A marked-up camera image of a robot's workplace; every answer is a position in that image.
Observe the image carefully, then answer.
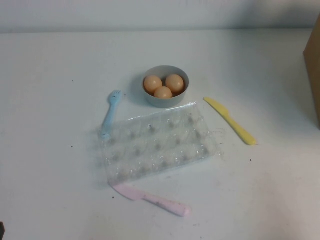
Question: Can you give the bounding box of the orange egg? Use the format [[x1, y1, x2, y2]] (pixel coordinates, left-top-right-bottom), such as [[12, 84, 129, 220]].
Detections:
[[165, 74, 185, 95], [144, 75, 163, 94], [154, 86, 173, 99]]

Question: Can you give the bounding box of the clear plastic egg tray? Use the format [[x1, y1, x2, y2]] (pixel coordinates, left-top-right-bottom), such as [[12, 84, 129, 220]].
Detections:
[[86, 101, 226, 187]]

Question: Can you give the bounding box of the brown cardboard box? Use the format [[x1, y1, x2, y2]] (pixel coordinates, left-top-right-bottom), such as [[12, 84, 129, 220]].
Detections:
[[303, 22, 320, 131]]

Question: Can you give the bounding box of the grey round bowl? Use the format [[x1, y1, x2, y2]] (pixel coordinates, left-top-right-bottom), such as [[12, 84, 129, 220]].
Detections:
[[141, 65, 190, 109]]

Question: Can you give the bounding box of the light blue plastic fork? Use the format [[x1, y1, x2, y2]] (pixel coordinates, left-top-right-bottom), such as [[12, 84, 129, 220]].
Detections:
[[100, 89, 123, 140]]

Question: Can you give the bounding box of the yellow plastic knife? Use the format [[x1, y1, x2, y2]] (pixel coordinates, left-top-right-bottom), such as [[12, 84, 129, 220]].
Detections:
[[203, 96, 257, 146]]

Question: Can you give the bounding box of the pink plastic knife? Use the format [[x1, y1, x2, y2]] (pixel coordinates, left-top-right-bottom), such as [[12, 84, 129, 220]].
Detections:
[[112, 183, 193, 218]]

